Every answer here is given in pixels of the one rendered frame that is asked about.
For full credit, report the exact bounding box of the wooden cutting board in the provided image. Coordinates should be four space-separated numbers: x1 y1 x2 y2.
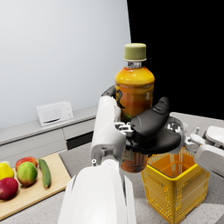
0 152 72 221

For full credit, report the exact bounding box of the green mango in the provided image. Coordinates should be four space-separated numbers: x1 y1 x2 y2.
16 161 39 188

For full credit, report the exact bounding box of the dark red apple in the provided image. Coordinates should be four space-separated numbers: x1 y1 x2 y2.
0 177 20 201

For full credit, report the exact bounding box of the white microwave oven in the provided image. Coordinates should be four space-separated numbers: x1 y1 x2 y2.
35 100 74 128

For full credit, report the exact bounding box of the yellow slatted basket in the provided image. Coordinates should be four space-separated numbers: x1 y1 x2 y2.
141 145 211 224

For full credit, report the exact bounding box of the grey kitchen counter cabinet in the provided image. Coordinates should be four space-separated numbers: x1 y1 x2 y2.
0 104 99 169

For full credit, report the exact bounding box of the yellow lemon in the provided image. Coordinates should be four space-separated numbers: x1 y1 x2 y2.
0 162 15 181

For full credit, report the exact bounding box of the green cucumber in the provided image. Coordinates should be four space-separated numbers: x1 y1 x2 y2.
37 158 53 189

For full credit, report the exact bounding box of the red and green apple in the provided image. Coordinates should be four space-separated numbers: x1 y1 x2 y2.
15 156 39 172

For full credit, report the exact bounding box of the lemon tea bottle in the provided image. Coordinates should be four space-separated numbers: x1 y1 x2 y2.
114 42 156 174

